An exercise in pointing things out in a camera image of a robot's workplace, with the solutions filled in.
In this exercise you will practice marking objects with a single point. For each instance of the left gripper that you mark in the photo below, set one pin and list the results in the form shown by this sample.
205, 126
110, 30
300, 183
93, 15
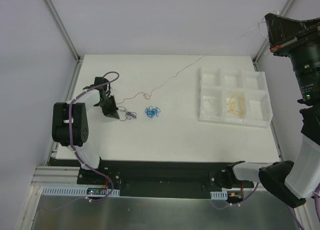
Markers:
110, 106

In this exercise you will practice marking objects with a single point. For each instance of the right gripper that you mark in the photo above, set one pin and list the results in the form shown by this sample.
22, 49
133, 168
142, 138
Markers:
289, 43

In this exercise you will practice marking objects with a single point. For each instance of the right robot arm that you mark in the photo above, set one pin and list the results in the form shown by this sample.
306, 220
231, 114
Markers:
294, 179

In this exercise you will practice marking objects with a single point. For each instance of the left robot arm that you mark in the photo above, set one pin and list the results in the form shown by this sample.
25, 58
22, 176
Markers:
70, 126

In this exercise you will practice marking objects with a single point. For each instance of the white foam compartment tray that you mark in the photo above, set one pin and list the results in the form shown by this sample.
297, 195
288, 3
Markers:
234, 97

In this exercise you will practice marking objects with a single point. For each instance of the left aluminium frame post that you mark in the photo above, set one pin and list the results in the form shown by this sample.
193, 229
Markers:
62, 30

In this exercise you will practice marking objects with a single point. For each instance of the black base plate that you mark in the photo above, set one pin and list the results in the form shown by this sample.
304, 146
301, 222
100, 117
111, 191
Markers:
193, 180

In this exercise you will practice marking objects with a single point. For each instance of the aluminium front rail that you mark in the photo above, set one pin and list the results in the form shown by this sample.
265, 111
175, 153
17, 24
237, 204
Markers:
55, 175

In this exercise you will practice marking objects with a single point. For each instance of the left white cable duct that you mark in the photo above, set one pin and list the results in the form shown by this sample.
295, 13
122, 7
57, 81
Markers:
79, 191

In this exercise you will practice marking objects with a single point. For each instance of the white cable duct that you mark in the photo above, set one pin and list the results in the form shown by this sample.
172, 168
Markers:
79, 191
219, 195

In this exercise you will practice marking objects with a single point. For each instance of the right white cable duct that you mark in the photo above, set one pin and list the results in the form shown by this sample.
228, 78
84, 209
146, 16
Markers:
219, 195

